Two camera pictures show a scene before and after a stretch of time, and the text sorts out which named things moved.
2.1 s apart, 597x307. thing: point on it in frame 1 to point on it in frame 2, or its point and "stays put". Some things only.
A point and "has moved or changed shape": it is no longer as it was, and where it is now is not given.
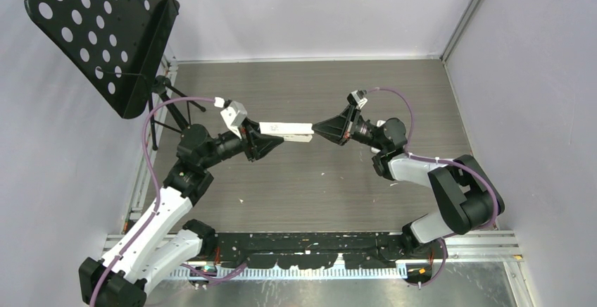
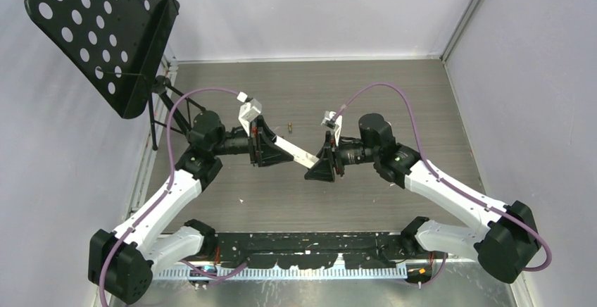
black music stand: [109, 26] stays put
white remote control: [379, 123] has moved or changed shape
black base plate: [309, 250] stays put
